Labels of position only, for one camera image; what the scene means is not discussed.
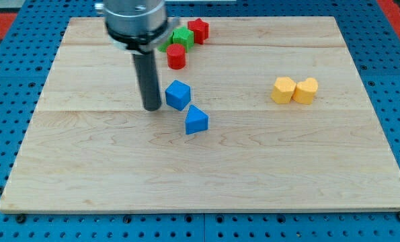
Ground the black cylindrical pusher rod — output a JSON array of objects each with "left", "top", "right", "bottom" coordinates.
[{"left": 132, "top": 51, "right": 162, "bottom": 112}]

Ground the blue cube block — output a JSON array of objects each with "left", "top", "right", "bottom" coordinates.
[{"left": 165, "top": 80, "right": 191, "bottom": 111}]

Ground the green block behind arm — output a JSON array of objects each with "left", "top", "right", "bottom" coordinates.
[{"left": 157, "top": 33, "right": 173, "bottom": 52}]

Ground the green cube block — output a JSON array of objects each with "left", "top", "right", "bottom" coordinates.
[{"left": 172, "top": 26, "right": 194, "bottom": 52}]

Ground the yellow hexagon block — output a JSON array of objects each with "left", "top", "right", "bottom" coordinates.
[{"left": 270, "top": 77, "right": 296, "bottom": 104}]

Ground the red cylinder block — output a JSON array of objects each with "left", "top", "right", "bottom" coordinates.
[{"left": 166, "top": 44, "right": 186, "bottom": 69}]

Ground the red star block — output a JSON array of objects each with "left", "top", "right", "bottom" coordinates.
[{"left": 188, "top": 18, "right": 209, "bottom": 44}]

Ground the blue triangle block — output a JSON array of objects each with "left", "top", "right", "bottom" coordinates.
[{"left": 185, "top": 105, "right": 208, "bottom": 134}]

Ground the wooden board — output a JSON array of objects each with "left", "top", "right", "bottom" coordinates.
[{"left": 0, "top": 17, "right": 400, "bottom": 214}]

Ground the yellow heart block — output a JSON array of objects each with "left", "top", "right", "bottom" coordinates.
[{"left": 292, "top": 77, "right": 319, "bottom": 105}]

